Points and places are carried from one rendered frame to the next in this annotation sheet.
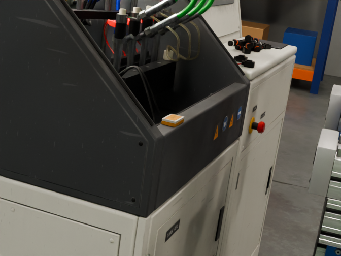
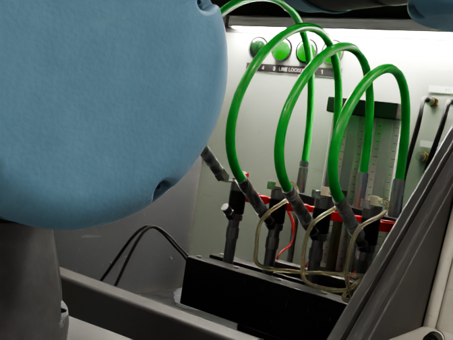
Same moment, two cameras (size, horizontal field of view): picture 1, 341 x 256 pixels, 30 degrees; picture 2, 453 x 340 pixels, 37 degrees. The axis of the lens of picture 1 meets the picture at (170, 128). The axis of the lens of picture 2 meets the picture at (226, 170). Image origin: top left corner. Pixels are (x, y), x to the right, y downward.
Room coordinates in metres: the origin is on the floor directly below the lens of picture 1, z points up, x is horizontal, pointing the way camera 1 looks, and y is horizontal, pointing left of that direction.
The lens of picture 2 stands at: (1.84, -0.93, 1.19)
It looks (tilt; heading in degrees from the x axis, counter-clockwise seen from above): 3 degrees down; 107
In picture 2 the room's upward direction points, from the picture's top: 8 degrees clockwise
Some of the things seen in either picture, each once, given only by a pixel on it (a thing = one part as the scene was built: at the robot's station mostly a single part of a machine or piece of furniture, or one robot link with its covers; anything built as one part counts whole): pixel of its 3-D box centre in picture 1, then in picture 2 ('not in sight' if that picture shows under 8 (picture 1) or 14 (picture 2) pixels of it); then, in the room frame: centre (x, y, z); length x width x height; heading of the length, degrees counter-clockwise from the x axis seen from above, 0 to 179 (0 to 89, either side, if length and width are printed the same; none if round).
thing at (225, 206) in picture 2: (121, 58); (227, 241); (1.53, 0.14, 1.01); 0.05 x 0.03 x 0.21; 71
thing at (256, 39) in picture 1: (250, 42); not in sight; (2.18, -0.23, 1.01); 0.23 x 0.11 x 0.06; 161
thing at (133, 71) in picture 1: (133, 92); (281, 324); (1.64, 0.11, 0.91); 0.34 x 0.10 x 0.15; 161
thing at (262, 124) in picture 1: (258, 126); not in sight; (1.86, -0.26, 0.80); 0.05 x 0.04 x 0.05; 161
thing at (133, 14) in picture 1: (135, 54); (267, 251); (1.60, 0.11, 1.01); 0.05 x 0.03 x 0.21; 71
